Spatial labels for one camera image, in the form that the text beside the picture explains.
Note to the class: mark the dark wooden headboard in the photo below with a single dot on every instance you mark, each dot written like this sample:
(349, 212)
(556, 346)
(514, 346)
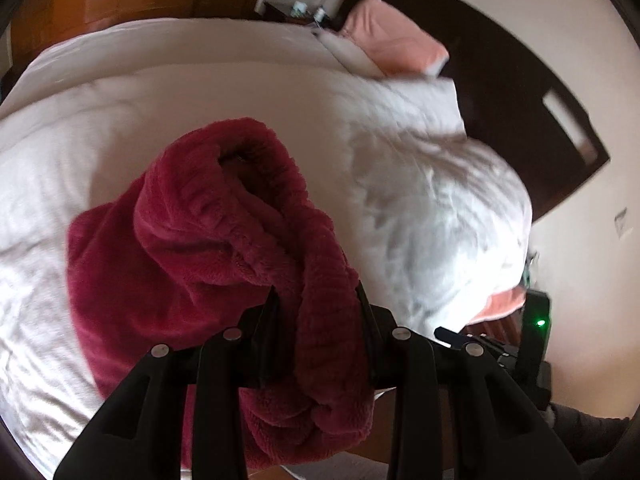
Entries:
(500, 75)

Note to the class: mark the white bed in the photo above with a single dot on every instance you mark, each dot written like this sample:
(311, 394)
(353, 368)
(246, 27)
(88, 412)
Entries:
(200, 45)

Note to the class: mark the dark wooden nightstand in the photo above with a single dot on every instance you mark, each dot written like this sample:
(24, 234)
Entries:
(285, 12)

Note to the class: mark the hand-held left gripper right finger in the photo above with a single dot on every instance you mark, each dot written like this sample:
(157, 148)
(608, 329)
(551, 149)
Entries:
(375, 345)

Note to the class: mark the white duvet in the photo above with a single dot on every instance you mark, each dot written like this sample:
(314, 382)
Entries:
(440, 210)

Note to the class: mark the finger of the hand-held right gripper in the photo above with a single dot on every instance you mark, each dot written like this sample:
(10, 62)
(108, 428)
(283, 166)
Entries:
(450, 336)

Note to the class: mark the magenta fleece pants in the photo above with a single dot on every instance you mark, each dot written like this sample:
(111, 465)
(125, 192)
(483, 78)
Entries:
(200, 240)

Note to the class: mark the person's right forearm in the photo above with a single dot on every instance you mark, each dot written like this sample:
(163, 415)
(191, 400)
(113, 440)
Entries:
(590, 432)

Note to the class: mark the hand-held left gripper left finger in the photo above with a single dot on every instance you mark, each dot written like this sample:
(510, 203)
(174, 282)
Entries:
(260, 355)

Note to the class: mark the white pillow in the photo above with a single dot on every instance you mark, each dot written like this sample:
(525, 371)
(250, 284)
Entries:
(350, 55)

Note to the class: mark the pink pillow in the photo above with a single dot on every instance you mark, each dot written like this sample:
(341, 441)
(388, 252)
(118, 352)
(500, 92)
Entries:
(395, 35)

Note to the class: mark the pink blanket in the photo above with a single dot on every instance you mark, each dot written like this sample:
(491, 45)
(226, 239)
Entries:
(500, 306)

